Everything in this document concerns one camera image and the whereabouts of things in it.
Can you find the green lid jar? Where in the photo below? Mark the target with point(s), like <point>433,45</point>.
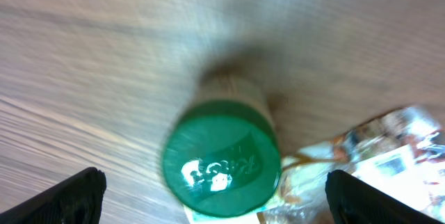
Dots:
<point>221,157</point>

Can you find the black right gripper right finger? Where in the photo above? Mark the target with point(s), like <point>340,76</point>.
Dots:
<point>352,201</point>

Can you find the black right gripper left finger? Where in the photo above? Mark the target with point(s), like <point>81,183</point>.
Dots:
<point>76,200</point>

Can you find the beige plastic pouch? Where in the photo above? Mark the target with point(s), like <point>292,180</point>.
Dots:
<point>399,152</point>

